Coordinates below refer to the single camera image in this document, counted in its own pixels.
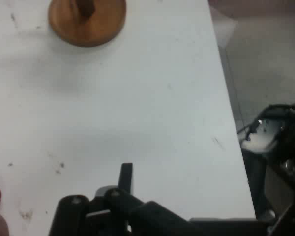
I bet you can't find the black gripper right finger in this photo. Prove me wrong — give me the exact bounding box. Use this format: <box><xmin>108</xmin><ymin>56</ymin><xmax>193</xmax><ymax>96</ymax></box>
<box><xmin>95</xmin><ymin>163</ymin><xmax>198</xmax><ymax>236</ymax></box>

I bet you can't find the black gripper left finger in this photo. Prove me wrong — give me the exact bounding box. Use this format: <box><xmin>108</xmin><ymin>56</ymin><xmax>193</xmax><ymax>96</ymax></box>
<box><xmin>48</xmin><ymin>194</ymin><xmax>91</xmax><ymax>236</ymax></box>

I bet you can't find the wooden mug tree stand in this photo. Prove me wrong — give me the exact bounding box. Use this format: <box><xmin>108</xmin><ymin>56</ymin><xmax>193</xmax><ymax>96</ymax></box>
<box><xmin>48</xmin><ymin>0</ymin><xmax>127</xmax><ymax>48</ymax></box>

